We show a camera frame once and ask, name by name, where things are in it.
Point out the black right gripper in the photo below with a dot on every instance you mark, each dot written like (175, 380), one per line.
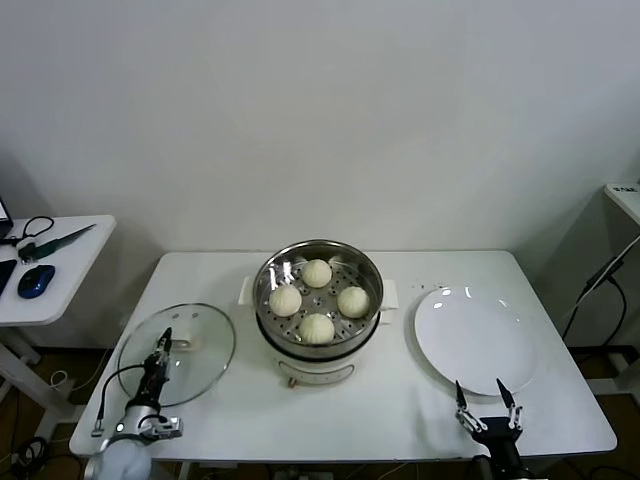
(502, 435)

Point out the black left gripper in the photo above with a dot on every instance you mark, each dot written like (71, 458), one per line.
(156, 375)

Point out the round glass pot lid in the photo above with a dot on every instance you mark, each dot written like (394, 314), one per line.
(210, 345)

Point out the white steamed baozi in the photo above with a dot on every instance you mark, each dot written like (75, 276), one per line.
(316, 273)
(353, 302)
(316, 328)
(285, 301)

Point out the perforated steel steamer basket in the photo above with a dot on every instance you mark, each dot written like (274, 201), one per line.
(369, 280)

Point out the white round plate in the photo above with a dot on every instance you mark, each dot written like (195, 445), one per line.
(475, 340)

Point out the white side table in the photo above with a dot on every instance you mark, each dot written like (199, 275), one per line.
(75, 280)

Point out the blue black computer mouse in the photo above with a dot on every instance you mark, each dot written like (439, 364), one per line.
(36, 281)

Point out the white electric cooker pot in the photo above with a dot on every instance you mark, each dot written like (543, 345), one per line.
(310, 372)

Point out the small white black gadget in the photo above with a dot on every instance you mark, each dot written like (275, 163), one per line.
(27, 246)

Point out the black flat phone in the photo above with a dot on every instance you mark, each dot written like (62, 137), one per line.
(5, 277)

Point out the laptop with lit screen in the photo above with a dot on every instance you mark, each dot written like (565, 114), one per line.
(4, 212)

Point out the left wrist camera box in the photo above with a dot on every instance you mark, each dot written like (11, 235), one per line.
(167, 426)

